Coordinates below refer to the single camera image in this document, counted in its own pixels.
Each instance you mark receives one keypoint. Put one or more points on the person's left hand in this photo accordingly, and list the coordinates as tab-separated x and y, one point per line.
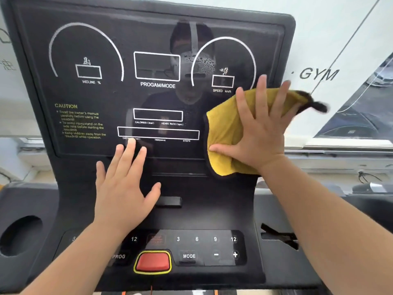
119	199

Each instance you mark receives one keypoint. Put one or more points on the person's right hand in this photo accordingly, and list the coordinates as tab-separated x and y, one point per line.
264	141

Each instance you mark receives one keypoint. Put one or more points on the person's left little finger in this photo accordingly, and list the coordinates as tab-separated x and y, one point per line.
100	176

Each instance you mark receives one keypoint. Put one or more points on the person's right middle finger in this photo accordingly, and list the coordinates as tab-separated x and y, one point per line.
262	98

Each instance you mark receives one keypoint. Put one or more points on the person's left middle finger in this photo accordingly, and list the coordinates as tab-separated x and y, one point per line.
127	159

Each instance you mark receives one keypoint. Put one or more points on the person's right thumb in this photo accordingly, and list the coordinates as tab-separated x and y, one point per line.
221	149

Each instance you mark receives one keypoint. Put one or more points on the person's left thumb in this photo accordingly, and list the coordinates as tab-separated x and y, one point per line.
151	195

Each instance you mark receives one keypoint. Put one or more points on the yellow cleaning cloth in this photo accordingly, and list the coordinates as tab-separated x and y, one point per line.
225	119

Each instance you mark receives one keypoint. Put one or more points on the person's left forearm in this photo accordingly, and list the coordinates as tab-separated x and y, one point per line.
73	261

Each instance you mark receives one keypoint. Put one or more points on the person's right forearm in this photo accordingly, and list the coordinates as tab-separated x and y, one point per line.
322	224

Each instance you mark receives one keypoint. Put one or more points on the black safety key clip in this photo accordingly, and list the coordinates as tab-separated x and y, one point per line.
168	201

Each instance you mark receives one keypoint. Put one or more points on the red stop button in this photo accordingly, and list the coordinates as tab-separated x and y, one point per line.
153	262

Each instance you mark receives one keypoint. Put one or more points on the black treadmill console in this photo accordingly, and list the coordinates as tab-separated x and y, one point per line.
92	98

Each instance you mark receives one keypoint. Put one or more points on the dark car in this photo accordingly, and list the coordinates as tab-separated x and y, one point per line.
350	127

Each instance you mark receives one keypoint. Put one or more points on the white car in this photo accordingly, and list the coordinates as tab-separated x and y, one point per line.
380	75

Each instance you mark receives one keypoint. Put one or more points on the white window frame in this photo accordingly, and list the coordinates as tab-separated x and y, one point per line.
337	147

